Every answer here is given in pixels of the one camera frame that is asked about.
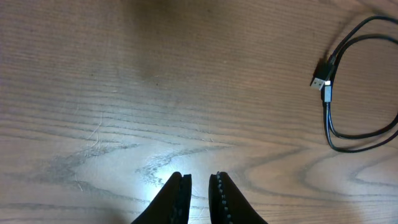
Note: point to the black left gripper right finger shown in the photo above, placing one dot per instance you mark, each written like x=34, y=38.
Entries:
x=227, y=204

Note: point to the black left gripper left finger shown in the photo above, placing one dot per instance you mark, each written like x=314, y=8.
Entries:
x=172, y=204

